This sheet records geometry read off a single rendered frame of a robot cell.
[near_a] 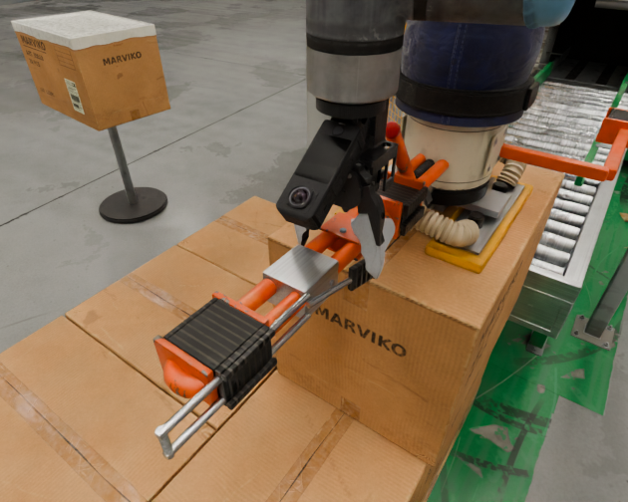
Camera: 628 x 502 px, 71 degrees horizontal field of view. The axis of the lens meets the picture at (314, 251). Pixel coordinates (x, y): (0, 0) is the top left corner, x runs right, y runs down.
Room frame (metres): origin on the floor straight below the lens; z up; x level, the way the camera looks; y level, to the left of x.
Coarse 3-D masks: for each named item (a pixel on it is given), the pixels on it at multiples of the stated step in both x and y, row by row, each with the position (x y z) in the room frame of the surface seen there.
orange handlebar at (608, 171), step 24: (504, 144) 0.76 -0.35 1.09; (624, 144) 0.76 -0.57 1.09; (432, 168) 0.66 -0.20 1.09; (552, 168) 0.70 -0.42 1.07; (576, 168) 0.68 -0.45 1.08; (600, 168) 0.66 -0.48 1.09; (336, 216) 0.51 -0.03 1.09; (312, 240) 0.46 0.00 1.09; (336, 240) 0.49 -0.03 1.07; (264, 288) 0.37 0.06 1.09; (168, 360) 0.27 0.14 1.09; (168, 384) 0.24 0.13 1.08; (192, 384) 0.24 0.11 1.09
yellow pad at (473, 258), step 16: (496, 176) 0.87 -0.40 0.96; (512, 192) 0.79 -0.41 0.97; (528, 192) 0.80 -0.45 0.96; (464, 208) 0.73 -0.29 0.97; (512, 208) 0.73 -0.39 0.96; (480, 224) 0.65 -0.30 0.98; (496, 224) 0.67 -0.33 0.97; (432, 240) 0.63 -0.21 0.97; (480, 240) 0.62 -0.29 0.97; (496, 240) 0.63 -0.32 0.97; (432, 256) 0.60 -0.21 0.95; (448, 256) 0.59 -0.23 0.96; (464, 256) 0.58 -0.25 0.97; (480, 256) 0.58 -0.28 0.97; (480, 272) 0.56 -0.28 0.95
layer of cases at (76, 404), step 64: (192, 256) 1.12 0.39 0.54; (256, 256) 1.12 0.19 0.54; (64, 320) 0.84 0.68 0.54; (128, 320) 0.84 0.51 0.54; (0, 384) 0.63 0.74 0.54; (64, 384) 0.63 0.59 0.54; (128, 384) 0.63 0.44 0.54; (256, 384) 0.63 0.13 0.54; (0, 448) 0.47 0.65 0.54; (64, 448) 0.47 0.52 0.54; (128, 448) 0.47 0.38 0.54; (192, 448) 0.47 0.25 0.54; (256, 448) 0.47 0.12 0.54; (320, 448) 0.47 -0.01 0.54; (384, 448) 0.47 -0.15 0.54
